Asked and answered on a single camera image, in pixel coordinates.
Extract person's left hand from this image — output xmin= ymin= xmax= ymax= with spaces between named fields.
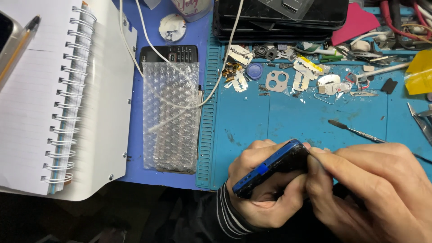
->
xmin=227 ymin=139 xmax=311 ymax=230

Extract person's right hand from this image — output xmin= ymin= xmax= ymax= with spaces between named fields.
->
xmin=305 ymin=142 xmax=432 ymax=243

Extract blue smartphone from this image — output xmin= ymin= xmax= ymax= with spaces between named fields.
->
xmin=232 ymin=139 xmax=311 ymax=200

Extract metal spudger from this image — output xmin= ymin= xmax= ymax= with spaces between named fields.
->
xmin=328 ymin=119 xmax=387 ymax=144

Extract steel tweezers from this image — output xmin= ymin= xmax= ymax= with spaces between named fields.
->
xmin=407 ymin=102 xmax=432 ymax=146

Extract blue silicone repair mat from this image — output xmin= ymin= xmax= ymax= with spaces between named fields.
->
xmin=196 ymin=7 xmax=432 ymax=191

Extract small black pad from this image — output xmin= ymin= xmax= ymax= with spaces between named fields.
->
xmin=381 ymin=78 xmax=399 ymax=95

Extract white metal shield plate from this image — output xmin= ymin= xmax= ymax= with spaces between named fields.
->
xmin=317 ymin=74 xmax=342 ymax=95

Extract white stick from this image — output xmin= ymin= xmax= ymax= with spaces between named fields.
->
xmin=356 ymin=62 xmax=411 ymax=80

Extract yellow plastic sheet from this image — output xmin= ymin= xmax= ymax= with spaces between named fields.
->
xmin=404 ymin=49 xmax=432 ymax=96

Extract steel razor blade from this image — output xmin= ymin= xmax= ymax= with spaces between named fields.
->
xmin=232 ymin=71 xmax=249 ymax=93
xmin=228 ymin=45 xmax=254 ymax=65
xmin=292 ymin=70 xmax=310 ymax=92

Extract person's dark clothing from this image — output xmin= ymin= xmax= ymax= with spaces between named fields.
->
xmin=0 ymin=180 xmax=338 ymax=243

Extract clear bubble wrap bag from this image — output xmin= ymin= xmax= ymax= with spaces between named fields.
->
xmin=142 ymin=62 xmax=204 ymax=175

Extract razor blade with yellow wrap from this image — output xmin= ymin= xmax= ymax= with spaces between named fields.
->
xmin=293 ymin=55 xmax=324 ymax=80

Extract blue round cap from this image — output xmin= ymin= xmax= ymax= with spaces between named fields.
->
xmin=246 ymin=63 xmax=264 ymax=80

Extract pile of small gold parts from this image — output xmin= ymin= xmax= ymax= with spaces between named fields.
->
xmin=221 ymin=62 xmax=243 ymax=83

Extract teal and white toothbrush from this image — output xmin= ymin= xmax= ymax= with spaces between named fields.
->
xmin=295 ymin=42 xmax=338 ymax=56

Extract pink card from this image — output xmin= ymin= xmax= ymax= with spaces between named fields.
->
xmin=331 ymin=3 xmax=381 ymax=47

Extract black keypad phone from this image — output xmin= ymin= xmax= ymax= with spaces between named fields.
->
xmin=139 ymin=45 xmax=199 ymax=72

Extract stack of black phone screens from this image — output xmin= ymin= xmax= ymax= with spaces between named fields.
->
xmin=213 ymin=0 xmax=349 ymax=43

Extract clear plastic piece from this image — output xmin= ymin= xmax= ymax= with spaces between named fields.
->
xmin=258 ymin=0 xmax=317 ymax=21

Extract white mug with pink print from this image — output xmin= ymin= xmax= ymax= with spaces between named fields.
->
xmin=170 ymin=0 xmax=214 ymax=23

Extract white spiral notebook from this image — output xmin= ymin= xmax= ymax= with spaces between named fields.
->
xmin=0 ymin=0 xmax=138 ymax=202

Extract clear ballpoint pen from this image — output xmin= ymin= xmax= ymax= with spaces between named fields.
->
xmin=0 ymin=15 xmax=42 ymax=85

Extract phone in clear case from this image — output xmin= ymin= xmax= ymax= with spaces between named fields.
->
xmin=0 ymin=10 xmax=15 ymax=56

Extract wire eject pin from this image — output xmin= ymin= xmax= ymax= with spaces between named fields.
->
xmin=314 ymin=92 xmax=337 ymax=105

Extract grey camera lens plate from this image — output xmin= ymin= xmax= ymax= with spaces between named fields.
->
xmin=265 ymin=70 xmax=290 ymax=93

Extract black camera frame parts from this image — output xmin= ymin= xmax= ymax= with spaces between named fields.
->
xmin=253 ymin=44 xmax=279 ymax=61

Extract bundle of red cables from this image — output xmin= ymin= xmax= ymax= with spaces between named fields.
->
xmin=379 ymin=0 xmax=432 ymax=42

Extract white cable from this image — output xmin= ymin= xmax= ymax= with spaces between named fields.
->
xmin=119 ymin=0 xmax=244 ymax=110
xmin=135 ymin=0 xmax=171 ymax=63

